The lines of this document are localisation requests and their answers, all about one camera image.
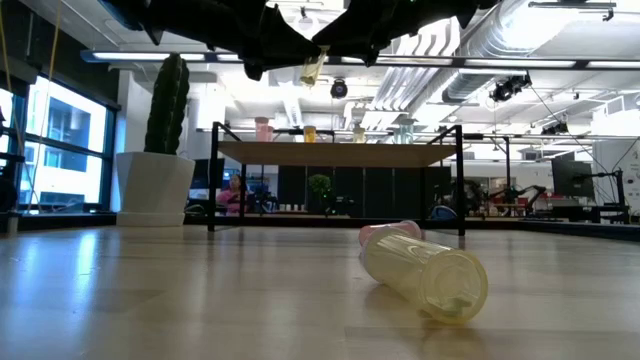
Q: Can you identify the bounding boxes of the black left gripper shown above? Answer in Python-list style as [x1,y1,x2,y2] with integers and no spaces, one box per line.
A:
[149,0,324,82]

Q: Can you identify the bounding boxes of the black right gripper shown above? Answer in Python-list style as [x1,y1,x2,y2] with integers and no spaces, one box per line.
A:
[312,0,501,67]

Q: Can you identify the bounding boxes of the green medicine bottle white cap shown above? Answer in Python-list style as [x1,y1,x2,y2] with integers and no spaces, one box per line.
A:
[398,117,416,145]

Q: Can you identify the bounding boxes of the pink plastic cup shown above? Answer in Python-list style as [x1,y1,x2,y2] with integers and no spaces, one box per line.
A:
[358,219,424,246]

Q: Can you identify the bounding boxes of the green cactus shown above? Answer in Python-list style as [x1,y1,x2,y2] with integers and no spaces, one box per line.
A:
[143,52,191,155]

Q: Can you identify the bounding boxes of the small green plant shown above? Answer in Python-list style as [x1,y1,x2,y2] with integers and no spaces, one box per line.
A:
[307,173,333,201]

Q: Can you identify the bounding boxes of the person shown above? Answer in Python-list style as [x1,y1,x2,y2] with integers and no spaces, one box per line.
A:
[215,173,251,216]

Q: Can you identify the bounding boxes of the black room divider panels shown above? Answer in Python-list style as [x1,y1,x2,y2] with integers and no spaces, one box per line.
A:
[276,165,454,219]

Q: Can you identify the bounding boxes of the white hexagonal plant pot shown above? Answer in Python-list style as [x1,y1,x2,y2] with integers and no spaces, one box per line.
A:
[115,151,197,229]

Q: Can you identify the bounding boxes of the blue round object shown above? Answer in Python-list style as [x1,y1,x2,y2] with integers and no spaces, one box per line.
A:
[429,204,457,221]

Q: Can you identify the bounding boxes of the dark framed window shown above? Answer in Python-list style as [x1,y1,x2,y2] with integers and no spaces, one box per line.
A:
[0,69,121,214]

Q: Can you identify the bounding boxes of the black monitor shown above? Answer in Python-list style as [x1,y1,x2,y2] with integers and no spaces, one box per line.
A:
[551,158,596,199]

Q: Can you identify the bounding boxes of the black round overhead camera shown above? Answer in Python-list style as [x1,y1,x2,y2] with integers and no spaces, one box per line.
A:
[329,77,350,100]

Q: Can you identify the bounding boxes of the overhead frame bar light strips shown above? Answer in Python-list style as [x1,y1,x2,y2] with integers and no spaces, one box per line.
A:
[79,48,640,71]

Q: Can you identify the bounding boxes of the silver ventilation duct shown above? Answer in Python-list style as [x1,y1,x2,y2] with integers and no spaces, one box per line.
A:
[439,0,551,104]

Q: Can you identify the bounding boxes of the wooden shelf black metal frame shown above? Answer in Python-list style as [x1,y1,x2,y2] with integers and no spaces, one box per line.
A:
[207,120,467,237]

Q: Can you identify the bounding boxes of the black ceiling-mounted camera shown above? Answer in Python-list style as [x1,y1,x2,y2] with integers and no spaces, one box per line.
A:
[488,73,534,104]

